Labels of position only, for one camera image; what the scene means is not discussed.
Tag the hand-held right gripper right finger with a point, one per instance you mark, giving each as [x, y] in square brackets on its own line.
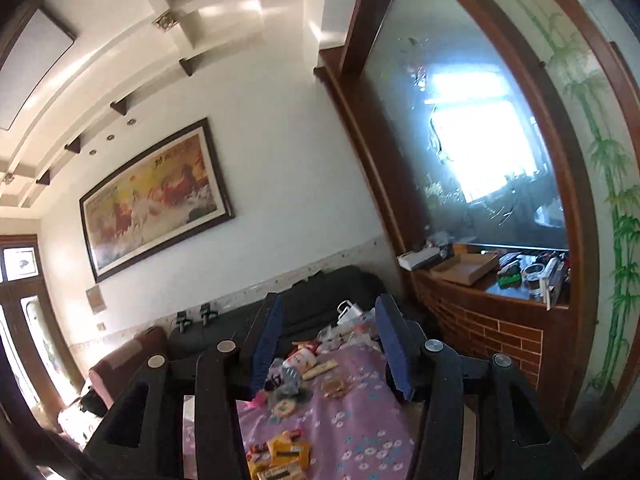
[395, 350]

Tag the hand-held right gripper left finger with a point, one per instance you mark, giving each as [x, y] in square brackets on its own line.
[267, 340]

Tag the white printed cup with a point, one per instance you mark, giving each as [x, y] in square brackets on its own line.
[300, 360]

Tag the white plastic bag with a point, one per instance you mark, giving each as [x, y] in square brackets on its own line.
[350, 315]

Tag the pink thermos with knitted sleeve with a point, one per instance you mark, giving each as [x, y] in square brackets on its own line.
[260, 401]

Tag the small black device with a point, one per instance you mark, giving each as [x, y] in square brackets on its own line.
[183, 321]
[209, 313]

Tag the green round cracker packet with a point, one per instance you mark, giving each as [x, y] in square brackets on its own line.
[286, 406]

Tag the brown candy bar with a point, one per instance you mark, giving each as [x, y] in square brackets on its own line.
[335, 387]

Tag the black sofa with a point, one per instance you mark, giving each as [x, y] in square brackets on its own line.
[325, 290]

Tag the wooden display cabinet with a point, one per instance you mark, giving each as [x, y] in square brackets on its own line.
[480, 330]

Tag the white tissue box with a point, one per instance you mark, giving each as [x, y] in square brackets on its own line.
[422, 259]

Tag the purple floral tablecloth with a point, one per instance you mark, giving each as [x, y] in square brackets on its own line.
[350, 440]

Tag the plain red snack packet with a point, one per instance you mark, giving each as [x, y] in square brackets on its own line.
[256, 447]

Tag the orange yellow snack packet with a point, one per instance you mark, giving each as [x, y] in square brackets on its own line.
[289, 446]

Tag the brown cardboard tray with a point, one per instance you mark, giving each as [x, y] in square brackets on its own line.
[465, 267]

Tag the yellow cracker packet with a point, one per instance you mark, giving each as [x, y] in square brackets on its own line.
[277, 471]

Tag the small green box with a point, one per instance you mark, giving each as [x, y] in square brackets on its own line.
[509, 277]

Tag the reddish brown armchair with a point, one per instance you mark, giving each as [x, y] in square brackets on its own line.
[130, 360]

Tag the clear tape roll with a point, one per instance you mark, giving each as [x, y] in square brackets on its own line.
[535, 277]

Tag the long white box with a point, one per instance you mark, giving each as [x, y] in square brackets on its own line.
[554, 282]

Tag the framed horse painting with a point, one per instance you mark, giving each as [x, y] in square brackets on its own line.
[155, 200]

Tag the black bag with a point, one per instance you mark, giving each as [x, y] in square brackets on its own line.
[95, 402]

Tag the wooden glass door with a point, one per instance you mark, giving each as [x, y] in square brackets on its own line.
[30, 320]

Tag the bamboo print glass panel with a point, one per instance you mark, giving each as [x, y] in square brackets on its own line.
[620, 240]

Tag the ornamental ceiling vent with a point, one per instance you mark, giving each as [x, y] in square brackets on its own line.
[165, 20]

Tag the small wall plaque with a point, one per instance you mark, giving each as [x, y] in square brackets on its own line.
[95, 299]

